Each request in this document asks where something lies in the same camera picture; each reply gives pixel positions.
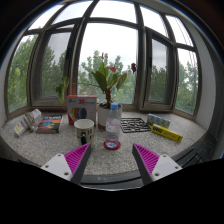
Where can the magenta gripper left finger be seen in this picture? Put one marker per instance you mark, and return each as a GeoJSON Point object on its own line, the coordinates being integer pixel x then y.
{"type": "Point", "coordinates": [69, 166]}

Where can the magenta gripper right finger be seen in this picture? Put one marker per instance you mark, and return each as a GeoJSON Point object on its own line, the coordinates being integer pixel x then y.
{"type": "Point", "coordinates": [152, 166]}

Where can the clear plastic water bottle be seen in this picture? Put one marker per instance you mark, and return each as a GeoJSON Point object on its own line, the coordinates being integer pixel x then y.
{"type": "Point", "coordinates": [112, 134]}

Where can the yellow glue box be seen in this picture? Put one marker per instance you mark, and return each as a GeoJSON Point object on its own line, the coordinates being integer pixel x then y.
{"type": "Point", "coordinates": [160, 130]}

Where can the white mug with black print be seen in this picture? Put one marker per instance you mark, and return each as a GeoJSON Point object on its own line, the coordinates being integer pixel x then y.
{"type": "Point", "coordinates": [84, 131]}

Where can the red round coaster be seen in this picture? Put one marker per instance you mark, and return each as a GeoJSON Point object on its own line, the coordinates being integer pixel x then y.
{"type": "Point", "coordinates": [112, 148]}

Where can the dark colourful book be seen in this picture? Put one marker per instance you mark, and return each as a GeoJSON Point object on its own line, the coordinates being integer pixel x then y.
{"type": "Point", "coordinates": [50, 124]}

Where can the light blue small box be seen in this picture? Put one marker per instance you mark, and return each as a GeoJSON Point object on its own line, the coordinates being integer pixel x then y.
{"type": "Point", "coordinates": [155, 119]}

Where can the black metal trivet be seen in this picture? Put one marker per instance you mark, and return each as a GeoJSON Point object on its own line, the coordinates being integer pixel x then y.
{"type": "Point", "coordinates": [133, 125]}

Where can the red and white filament box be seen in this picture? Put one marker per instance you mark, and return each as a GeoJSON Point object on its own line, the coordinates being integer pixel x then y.
{"type": "Point", "coordinates": [81, 107]}

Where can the white flower pot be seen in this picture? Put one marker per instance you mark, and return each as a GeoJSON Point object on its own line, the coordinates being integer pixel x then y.
{"type": "Point", "coordinates": [109, 114]}

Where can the green plant with red flowers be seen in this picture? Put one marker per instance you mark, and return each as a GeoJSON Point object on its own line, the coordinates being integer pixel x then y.
{"type": "Point", "coordinates": [108, 80]}

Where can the brown window frame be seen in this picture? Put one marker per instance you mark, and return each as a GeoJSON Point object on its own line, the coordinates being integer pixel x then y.
{"type": "Point", "coordinates": [73, 38]}

